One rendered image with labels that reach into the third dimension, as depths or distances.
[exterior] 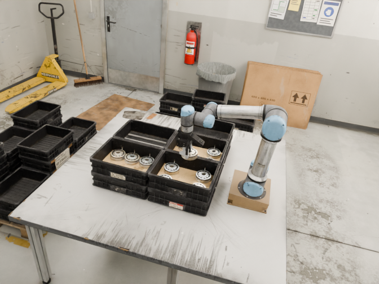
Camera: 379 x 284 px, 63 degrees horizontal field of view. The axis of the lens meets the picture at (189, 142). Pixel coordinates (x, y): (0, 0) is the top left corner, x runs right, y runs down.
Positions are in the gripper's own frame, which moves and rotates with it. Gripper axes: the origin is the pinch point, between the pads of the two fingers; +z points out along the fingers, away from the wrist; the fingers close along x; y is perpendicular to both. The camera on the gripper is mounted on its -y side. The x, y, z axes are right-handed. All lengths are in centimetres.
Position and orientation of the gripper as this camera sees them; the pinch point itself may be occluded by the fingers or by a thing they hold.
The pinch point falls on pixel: (188, 155)
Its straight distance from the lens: 196.9
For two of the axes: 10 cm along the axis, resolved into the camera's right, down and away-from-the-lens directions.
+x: -2.9, 5.9, -7.5
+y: -9.6, -2.1, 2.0
